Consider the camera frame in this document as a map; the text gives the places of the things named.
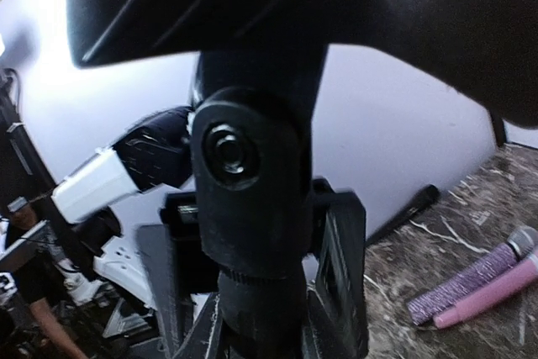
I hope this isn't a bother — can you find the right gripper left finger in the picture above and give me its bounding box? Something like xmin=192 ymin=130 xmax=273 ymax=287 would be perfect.
xmin=173 ymin=293 xmax=229 ymax=359

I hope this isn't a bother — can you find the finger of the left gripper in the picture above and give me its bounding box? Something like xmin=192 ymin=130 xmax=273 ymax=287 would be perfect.
xmin=314 ymin=197 xmax=369 ymax=357

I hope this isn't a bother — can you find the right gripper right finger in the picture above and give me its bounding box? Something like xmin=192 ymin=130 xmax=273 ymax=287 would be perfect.
xmin=300 ymin=290 xmax=361 ymax=359

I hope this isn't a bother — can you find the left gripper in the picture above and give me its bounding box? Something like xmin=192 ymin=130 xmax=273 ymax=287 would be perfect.
xmin=136 ymin=176 xmax=362 ymax=359

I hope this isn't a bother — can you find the black round-base stand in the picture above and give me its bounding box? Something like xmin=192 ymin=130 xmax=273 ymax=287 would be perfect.
xmin=62 ymin=0 xmax=538 ymax=359

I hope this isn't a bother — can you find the purple glitter microphone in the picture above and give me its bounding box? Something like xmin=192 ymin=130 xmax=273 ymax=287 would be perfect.
xmin=407 ymin=226 xmax=537 ymax=325

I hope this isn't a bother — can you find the pink microphone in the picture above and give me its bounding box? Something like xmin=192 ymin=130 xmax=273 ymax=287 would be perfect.
xmin=433 ymin=249 xmax=537 ymax=329

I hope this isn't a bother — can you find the black microphone orange base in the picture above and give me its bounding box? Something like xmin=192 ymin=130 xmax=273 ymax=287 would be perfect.
xmin=366 ymin=184 xmax=440 ymax=246

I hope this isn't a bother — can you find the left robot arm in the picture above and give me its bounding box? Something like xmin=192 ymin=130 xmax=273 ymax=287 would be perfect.
xmin=52 ymin=107 xmax=368 ymax=358

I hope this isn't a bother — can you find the seated person striped shirt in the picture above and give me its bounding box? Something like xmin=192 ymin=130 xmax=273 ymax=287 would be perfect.
xmin=5 ymin=203 xmax=87 ymax=359

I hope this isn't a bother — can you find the black left frame post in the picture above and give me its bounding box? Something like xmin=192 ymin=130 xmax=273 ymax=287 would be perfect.
xmin=0 ymin=93 xmax=85 ymax=267

